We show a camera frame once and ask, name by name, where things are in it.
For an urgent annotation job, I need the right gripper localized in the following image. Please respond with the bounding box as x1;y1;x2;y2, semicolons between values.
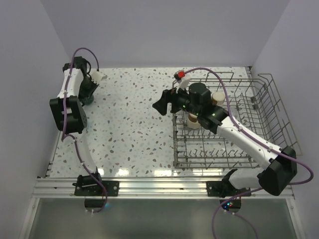
153;83;201;117

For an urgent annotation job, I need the dark teal mug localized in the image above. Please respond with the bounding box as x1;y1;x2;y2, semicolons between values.
80;95;94;106

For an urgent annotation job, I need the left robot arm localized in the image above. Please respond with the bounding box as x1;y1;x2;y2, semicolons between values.
49;56;105;196

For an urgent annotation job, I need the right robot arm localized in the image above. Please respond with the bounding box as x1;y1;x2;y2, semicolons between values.
153;83;297;197

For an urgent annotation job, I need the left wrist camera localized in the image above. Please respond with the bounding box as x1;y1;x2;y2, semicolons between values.
91;71;107;84

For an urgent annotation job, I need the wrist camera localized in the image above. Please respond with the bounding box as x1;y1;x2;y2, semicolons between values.
174;71;191;93
91;71;107;84

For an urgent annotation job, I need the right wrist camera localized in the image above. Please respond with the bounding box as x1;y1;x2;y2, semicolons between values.
174;71;191;93

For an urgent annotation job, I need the grey wire dish rack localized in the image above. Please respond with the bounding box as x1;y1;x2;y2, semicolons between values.
172;72;302;171

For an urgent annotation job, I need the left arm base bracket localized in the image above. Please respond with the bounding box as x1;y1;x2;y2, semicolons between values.
102;180;120;197

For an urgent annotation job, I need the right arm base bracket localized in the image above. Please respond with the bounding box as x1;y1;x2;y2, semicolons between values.
206;181;224;198

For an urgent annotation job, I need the aluminium mounting rail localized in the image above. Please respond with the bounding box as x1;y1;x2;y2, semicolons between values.
31;175;296;200

